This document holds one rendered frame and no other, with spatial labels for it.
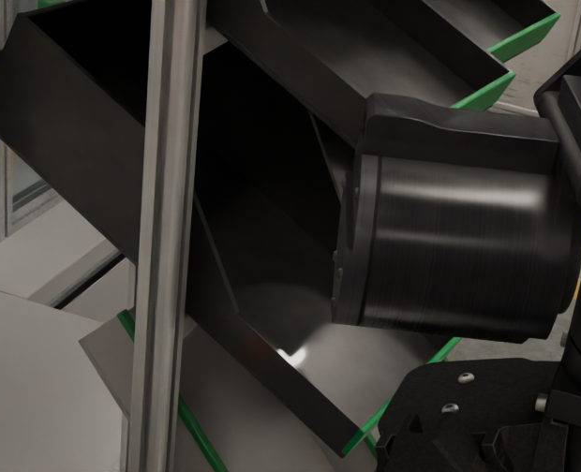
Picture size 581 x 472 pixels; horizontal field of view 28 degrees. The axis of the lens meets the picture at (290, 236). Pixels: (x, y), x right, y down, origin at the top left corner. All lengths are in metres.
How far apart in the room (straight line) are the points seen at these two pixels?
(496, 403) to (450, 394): 0.02
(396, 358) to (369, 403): 0.05
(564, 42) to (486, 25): 3.80
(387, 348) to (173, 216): 0.17
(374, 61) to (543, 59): 3.99
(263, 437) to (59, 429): 0.45
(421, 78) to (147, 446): 0.25
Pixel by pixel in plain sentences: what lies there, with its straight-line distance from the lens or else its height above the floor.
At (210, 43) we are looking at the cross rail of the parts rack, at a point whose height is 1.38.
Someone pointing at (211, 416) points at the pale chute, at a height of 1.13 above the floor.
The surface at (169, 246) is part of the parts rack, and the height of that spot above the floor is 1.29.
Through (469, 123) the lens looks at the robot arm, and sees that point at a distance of 0.33.
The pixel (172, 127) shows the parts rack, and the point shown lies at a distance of 0.56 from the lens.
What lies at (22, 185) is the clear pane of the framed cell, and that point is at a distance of 1.58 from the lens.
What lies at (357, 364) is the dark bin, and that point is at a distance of 0.67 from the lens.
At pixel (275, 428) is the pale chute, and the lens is 0.77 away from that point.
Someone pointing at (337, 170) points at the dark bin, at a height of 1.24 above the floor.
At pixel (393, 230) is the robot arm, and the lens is 0.32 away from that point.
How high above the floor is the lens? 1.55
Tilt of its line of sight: 26 degrees down
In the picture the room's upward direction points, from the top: 6 degrees clockwise
